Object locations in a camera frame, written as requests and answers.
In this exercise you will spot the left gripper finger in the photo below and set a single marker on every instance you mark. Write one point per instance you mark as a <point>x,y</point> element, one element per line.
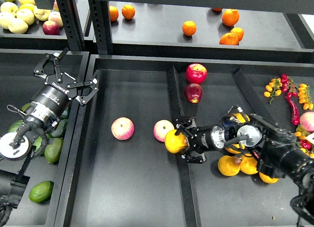
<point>72,89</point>
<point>50,58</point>

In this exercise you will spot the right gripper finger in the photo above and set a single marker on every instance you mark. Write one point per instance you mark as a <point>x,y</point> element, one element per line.
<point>193,156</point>
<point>186,126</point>

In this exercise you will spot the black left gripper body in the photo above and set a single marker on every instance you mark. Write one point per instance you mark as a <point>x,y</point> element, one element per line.
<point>55,95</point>

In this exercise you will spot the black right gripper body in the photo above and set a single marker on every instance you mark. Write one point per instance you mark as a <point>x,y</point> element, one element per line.
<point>199,138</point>

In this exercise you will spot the yellow pear with stem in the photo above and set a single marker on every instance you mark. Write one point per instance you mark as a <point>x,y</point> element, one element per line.
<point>175,143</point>

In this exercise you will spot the green avocado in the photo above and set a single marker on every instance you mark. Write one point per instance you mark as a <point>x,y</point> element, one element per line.
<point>41,192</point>

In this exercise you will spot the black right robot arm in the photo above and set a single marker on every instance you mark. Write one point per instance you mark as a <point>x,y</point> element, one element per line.
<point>274,149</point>

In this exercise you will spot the yellow pear upper pile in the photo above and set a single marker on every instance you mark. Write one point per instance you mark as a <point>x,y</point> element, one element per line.
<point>231,149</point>

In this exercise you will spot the pink apple right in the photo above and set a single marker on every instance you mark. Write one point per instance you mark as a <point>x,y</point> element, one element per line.
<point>161,128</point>

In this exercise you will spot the pink apple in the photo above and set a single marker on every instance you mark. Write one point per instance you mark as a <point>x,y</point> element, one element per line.
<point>122,128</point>
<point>161,128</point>

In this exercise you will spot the black tray divider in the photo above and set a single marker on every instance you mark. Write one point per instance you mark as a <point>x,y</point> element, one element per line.
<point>189,196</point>

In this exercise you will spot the red apple on shelf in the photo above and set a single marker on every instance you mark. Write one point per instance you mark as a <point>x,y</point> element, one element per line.
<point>50,28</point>

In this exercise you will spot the dark red apple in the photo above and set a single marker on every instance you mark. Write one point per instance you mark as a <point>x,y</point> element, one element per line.
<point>193,92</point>

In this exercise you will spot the black left tray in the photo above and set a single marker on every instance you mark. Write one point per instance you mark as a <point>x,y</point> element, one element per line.
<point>17,86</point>

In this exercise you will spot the black tray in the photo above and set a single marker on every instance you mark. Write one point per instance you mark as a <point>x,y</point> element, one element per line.
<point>135,182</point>
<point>17,86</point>

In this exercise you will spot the pink apple left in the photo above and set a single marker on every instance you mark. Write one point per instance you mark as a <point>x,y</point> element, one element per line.
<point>122,128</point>

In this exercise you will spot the bright red apple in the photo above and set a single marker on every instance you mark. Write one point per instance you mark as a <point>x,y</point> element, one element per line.
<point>196,73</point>

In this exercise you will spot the black centre tray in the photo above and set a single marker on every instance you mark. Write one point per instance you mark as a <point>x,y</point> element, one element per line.
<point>135,182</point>

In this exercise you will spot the orange on shelf left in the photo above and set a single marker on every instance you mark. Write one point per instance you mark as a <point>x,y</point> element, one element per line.
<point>128,11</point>

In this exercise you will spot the orange cherry tomato bunch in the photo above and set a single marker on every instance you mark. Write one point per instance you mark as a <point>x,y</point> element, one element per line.
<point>273,89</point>

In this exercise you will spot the red chili pepper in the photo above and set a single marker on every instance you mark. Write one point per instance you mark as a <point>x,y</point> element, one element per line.
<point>294,116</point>

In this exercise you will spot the orange on shelf centre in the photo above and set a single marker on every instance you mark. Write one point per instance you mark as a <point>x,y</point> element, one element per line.
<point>189,28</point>

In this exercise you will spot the red cherry tomato bunch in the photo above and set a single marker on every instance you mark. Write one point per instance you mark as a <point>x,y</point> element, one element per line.
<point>288,86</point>

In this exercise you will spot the front orange on shelf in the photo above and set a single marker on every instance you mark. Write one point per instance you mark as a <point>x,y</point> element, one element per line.
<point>229,39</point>

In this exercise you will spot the pink peach at right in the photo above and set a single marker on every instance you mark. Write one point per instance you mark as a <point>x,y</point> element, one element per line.
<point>307,121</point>

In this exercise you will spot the yellow cherry tomato bunch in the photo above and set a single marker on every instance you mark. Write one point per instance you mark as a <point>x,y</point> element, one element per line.
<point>304,96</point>

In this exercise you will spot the large orange on shelf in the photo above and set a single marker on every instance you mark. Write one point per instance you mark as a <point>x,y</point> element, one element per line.
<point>230,17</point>

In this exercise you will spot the black shelf post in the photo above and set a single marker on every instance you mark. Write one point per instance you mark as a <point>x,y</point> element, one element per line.
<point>100,16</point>

